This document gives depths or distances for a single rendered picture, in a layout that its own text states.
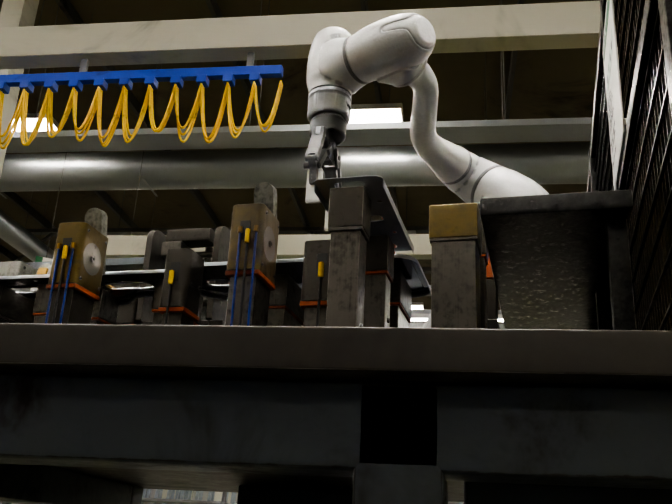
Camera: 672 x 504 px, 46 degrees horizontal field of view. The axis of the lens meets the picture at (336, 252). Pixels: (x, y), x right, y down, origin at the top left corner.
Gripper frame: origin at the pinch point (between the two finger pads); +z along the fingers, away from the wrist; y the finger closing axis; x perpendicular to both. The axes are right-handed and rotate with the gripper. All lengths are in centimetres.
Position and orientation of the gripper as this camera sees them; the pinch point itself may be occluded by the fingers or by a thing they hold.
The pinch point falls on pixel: (323, 211)
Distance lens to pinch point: 156.5
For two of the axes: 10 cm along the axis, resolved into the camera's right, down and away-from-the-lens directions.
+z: -0.5, 9.3, -3.6
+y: 2.5, 3.6, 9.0
